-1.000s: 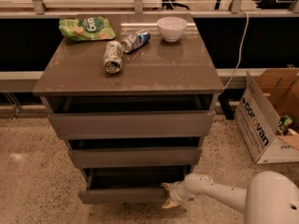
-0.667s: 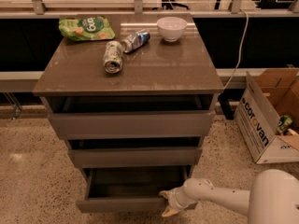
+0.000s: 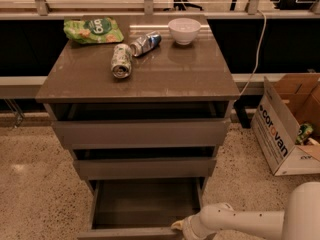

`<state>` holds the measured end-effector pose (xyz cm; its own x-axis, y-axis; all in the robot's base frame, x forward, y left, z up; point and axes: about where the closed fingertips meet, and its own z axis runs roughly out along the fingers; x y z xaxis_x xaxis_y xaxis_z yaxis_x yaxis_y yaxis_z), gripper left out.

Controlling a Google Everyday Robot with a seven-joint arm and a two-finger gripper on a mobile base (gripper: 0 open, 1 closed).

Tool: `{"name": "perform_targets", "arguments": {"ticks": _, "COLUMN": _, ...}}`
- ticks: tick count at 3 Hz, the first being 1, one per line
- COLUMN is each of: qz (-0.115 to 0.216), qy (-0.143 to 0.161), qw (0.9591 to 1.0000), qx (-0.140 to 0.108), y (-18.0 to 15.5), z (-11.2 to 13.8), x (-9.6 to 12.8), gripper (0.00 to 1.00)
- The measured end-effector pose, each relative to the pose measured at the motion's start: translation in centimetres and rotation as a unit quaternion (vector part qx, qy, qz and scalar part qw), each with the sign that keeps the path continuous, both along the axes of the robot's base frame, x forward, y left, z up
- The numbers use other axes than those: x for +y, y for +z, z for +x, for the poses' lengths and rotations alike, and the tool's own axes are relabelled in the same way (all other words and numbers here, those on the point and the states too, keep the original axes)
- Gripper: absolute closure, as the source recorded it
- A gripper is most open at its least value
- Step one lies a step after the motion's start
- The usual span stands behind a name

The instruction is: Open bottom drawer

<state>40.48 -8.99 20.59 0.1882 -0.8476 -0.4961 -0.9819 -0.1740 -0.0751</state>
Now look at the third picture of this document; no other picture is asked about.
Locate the grey bottom drawer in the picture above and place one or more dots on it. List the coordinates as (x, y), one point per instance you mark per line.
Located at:
(142, 209)

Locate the green snack bag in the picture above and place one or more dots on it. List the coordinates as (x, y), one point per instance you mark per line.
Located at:
(94, 31)

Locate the grey drawer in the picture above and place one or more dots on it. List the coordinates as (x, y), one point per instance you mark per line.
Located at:
(141, 133)
(103, 169)
(142, 209)

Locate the blue silver soda can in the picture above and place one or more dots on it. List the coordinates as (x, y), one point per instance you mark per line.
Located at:
(145, 43)

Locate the grey drawer cabinet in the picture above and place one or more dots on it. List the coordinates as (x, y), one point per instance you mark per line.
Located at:
(171, 82)

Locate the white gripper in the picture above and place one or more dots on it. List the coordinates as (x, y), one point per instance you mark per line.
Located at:
(191, 226)

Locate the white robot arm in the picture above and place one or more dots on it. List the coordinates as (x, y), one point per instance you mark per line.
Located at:
(299, 221)

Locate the green crushed soda can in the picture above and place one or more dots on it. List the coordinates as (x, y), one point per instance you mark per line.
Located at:
(121, 61)

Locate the green can in box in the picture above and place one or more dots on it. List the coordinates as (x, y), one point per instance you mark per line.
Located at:
(305, 131)

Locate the grey middle drawer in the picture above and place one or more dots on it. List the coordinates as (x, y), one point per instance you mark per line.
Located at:
(103, 169)

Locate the white bowl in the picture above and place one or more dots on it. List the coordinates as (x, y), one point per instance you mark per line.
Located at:
(184, 30)

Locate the cardboard box with lettering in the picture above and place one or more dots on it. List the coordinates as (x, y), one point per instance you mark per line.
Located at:
(285, 105)

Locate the grey top drawer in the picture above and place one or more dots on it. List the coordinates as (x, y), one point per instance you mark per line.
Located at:
(141, 133)

